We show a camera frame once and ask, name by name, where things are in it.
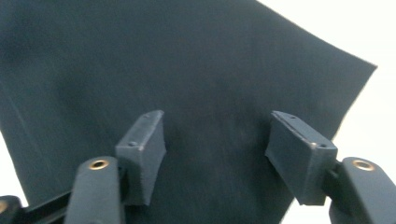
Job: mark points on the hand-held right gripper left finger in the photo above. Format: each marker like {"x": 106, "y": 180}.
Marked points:
{"x": 143, "y": 161}

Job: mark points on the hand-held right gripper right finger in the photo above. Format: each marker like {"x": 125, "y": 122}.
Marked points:
{"x": 299, "y": 158}

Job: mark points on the black garment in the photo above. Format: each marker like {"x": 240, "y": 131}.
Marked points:
{"x": 202, "y": 68}

